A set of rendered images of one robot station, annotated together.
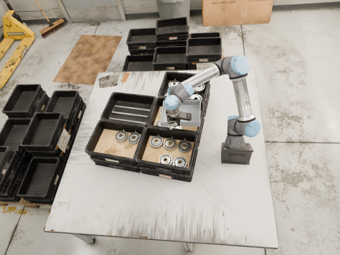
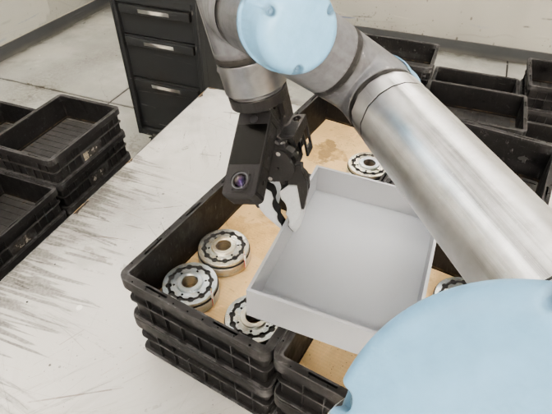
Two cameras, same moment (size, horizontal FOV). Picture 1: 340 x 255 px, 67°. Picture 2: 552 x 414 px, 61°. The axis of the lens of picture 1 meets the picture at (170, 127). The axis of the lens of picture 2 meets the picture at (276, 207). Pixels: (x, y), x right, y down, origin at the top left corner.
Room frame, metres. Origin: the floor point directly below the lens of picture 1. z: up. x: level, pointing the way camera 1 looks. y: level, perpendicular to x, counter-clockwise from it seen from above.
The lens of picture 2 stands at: (1.07, -0.55, 1.54)
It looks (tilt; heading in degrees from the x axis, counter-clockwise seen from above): 42 degrees down; 97
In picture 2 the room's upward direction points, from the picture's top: straight up
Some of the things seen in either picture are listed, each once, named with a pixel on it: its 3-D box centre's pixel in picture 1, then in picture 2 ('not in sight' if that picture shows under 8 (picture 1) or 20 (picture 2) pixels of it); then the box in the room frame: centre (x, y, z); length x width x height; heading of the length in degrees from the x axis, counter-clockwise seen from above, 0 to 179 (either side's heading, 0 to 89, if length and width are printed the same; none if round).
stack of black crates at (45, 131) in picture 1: (52, 140); (459, 149); (1.66, 1.23, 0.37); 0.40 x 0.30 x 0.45; 165
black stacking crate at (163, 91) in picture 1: (184, 90); not in sight; (1.51, -0.19, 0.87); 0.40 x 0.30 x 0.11; 66
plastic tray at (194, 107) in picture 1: (181, 113); (353, 251); (1.13, -0.10, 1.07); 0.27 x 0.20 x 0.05; 75
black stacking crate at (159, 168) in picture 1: (167, 151); (255, 258); (0.96, 0.05, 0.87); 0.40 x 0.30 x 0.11; 66
